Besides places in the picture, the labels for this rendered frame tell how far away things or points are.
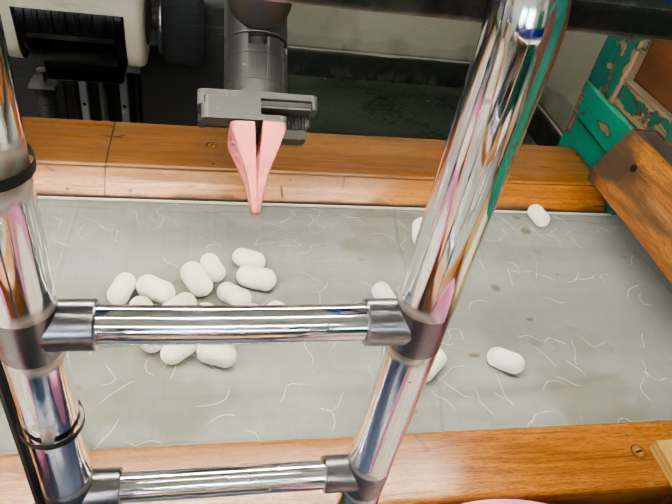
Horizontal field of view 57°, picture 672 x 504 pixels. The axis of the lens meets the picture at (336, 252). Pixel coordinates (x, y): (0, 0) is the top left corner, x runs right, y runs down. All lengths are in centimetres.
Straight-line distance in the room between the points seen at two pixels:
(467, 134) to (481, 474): 31
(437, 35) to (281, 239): 221
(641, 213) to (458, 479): 36
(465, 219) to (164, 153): 52
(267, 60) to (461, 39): 228
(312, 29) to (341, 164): 196
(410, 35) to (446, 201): 254
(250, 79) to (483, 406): 34
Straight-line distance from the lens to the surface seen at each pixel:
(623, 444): 53
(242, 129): 53
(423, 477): 45
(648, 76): 82
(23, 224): 21
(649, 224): 69
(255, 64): 56
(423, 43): 277
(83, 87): 141
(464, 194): 20
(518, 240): 71
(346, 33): 267
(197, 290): 55
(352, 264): 61
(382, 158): 73
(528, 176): 78
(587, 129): 88
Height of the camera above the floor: 114
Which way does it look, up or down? 40 degrees down
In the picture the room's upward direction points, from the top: 11 degrees clockwise
